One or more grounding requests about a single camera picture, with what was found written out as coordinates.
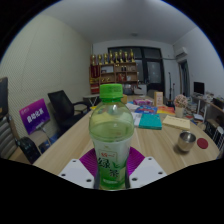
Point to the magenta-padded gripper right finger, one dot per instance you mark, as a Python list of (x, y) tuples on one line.
[(146, 171)]

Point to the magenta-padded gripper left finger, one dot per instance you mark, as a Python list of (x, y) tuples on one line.
[(76, 171)]

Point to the green tea plastic bottle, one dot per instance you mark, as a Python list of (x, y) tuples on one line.
[(111, 133)]

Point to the stainless steel cup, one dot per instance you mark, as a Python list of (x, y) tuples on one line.
[(186, 141)]

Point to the teal book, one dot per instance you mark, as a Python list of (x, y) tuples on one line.
[(150, 122)]

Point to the black bag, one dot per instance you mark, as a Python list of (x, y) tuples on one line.
[(29, 150)]

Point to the white booklet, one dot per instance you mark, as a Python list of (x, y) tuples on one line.
[(136, 119)]

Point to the cream book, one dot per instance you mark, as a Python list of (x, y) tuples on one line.
[(176, 122)]

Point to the blue book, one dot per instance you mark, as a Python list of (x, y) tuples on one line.
[(146, 110)]

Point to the flat round red coaster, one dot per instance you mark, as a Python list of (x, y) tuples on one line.
[(202, 143)]

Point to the orange book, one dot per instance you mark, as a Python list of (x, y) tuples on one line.
[(166, 110)]

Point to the black office chair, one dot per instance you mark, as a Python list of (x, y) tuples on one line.
[(63, 108)]

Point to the pink box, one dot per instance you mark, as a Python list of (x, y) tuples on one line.
[(142, 102)]

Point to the purple sign board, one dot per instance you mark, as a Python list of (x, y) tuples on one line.
[(34, 115)]

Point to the orange and white standing carton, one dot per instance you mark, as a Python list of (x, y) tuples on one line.
[(158, 99)]

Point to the pink flowers in white pot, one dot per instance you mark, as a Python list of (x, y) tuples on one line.
[(180, 101)]

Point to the grey striped chair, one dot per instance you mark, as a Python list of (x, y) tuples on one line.
[(6, 133)]

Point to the black microphone stand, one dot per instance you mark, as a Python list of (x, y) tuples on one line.
[(171, 86)]

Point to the long white side desk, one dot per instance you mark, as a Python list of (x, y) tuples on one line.
[(213, 108)]

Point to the black computer monitor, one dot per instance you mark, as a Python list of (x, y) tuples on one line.
[(199, 88)]

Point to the dark glass door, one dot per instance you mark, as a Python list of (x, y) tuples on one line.
[(151, 71)]

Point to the wooden shelf unit with trophies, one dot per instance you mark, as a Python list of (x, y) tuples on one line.
[(115, 73)]

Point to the white wall air conditioner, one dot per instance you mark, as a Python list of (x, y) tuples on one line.
[(182, 52)]

